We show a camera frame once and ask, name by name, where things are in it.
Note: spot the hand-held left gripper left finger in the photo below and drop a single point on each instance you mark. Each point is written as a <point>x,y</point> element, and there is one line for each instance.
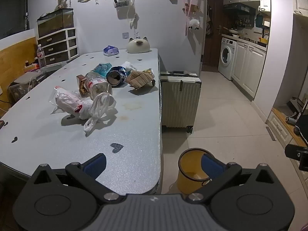
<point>95,166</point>

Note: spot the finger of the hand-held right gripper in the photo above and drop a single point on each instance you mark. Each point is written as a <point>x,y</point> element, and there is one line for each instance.
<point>292,151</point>

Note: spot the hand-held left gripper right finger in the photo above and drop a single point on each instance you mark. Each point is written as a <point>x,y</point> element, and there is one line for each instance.
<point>210,166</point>

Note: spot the yellow waste bin brown rim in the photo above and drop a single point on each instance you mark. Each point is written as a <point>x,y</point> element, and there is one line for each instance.
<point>190,164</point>

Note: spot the white plastic bag red print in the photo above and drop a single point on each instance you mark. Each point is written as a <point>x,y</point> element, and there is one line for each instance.
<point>84,108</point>

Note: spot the clear plastic bottle white cap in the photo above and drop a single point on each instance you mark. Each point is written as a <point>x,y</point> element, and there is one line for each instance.
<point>97,85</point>

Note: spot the brown snack box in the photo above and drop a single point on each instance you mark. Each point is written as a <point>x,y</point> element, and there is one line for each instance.
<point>81,85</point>

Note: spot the blue drink can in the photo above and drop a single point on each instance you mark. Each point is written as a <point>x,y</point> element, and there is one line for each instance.
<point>116,77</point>

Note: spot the teal snack packet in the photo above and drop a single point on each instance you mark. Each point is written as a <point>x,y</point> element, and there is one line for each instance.
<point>102,68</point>

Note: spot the white tissue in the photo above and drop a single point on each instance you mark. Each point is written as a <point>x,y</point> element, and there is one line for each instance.
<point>128,65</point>

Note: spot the gold foil wrapper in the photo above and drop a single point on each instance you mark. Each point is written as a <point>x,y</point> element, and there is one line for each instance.
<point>148,71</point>

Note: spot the low white cabinet wooden top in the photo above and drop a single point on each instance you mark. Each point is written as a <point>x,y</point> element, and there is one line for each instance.
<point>280,127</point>

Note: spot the grey glitter tablecloth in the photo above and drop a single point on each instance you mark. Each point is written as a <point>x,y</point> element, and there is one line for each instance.
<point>60,144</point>

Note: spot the cream ribbed suitcase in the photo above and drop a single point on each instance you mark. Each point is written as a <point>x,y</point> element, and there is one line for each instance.
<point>179,101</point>

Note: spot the white lower kitchen cabinets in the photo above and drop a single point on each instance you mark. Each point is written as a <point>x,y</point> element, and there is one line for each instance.
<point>249,67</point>

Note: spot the clear storage box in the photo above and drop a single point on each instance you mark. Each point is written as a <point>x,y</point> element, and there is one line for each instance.
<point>24,81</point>

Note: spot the white washing machine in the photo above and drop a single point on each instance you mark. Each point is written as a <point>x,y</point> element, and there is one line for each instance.
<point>226,55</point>

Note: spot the blue white tissue pack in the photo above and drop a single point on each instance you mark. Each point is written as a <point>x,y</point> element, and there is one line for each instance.
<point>111,50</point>

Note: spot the water bottle red label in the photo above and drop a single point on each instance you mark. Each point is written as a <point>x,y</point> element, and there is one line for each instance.
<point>41,57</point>

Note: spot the brown wooden door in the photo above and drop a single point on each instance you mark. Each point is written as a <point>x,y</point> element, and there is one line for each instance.
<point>215,45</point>

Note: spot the white drawer cabinet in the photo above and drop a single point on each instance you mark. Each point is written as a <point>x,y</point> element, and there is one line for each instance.
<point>57,48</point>

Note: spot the cat-shaped white container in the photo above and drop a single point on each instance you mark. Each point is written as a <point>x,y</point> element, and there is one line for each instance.
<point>138,46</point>

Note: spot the hanging tote bag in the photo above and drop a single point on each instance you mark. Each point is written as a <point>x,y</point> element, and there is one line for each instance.
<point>208,24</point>

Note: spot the white plush sheep toy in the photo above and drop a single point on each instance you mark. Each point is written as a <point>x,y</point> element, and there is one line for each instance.
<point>194,24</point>

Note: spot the glass fish tank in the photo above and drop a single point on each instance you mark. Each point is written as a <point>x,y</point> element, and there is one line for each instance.
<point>54,22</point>

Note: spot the black range hood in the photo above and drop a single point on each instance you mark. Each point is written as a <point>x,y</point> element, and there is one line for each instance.
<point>239,7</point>

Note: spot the white wall outlet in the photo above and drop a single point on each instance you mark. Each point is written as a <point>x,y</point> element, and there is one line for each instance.
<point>125,35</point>

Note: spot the white wall shelf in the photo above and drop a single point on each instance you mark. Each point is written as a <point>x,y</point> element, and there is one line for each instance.
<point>121,4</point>

